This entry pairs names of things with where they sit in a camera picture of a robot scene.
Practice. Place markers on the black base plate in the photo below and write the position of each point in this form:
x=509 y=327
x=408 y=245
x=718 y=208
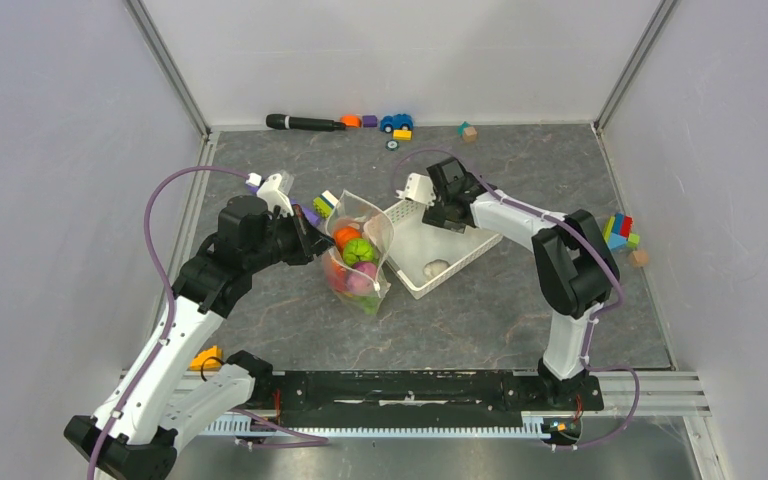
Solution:
x=416 y=398

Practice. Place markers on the green toy grapes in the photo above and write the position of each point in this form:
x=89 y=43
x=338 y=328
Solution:
x=370 y=305

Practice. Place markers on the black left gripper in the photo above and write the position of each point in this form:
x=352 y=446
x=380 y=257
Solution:
x=310 y=240

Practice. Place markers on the yellow toy brick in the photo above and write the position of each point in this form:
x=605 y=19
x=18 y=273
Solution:
x=402 y=135

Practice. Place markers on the orange toy piece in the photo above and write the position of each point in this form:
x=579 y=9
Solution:
x=351 y=121

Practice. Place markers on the light wooden cube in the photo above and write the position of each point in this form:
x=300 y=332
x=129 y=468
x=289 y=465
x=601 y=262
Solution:
x=639 y=258

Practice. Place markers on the purple toy block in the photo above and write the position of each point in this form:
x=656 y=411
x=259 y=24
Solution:
x=369 y=121

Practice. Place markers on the blue toy car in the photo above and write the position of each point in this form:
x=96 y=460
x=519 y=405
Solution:
x=390 y=123

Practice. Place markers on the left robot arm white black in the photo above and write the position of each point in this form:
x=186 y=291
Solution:
x=138 y=432

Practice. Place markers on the white slotted cable duct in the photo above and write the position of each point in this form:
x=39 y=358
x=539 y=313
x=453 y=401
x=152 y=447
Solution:
x=235 y=424

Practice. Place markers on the black microphone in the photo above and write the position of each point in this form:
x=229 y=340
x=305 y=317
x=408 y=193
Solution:
x=287 y=122

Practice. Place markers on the white toy garlic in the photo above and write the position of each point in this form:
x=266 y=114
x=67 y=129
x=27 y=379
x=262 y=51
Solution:
x=434 y=268

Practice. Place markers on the clear zip top bag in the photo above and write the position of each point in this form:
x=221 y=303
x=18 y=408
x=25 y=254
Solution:
x=375 y=226

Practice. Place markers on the orange toy pumpkin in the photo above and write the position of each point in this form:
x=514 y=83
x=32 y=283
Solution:
x=344 y=235

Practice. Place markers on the wooden toy cube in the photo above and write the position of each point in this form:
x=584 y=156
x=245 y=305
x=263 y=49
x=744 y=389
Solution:
x=469 y=134

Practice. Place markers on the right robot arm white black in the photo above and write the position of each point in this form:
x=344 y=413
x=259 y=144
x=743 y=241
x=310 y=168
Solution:
x=576 y=270

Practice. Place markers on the green toy lettuce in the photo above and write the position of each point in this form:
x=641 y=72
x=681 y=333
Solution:
x=358 y=251

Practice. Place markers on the purple toy microphone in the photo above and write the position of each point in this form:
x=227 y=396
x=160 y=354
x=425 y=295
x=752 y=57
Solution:
x=314 y=218

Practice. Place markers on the multicolour block stack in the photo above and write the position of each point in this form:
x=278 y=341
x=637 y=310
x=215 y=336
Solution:
x=618 y=233

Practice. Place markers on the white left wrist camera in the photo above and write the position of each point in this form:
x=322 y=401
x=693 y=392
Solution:
x=274 y=189

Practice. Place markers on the purple toy onion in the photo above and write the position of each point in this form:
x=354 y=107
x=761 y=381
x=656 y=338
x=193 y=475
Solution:
x=361 y=281

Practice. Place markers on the green blue white brick stack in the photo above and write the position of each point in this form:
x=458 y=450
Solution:
x=324 y=204

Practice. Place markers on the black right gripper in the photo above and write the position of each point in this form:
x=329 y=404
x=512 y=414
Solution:
x=435 y=216

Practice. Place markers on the small round toy wheel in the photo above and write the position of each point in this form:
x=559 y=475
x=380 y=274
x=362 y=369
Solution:
x=392 y=144

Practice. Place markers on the white perforated plastic basket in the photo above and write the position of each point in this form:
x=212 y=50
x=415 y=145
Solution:
x=415 y=244

